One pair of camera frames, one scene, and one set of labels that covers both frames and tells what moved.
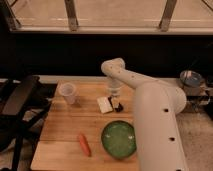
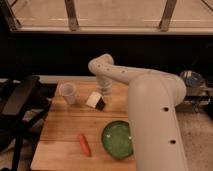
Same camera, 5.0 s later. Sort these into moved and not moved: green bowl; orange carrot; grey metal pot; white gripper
Moved: white gripper
Not moved: grey metal pot; orange carrot; green bowl
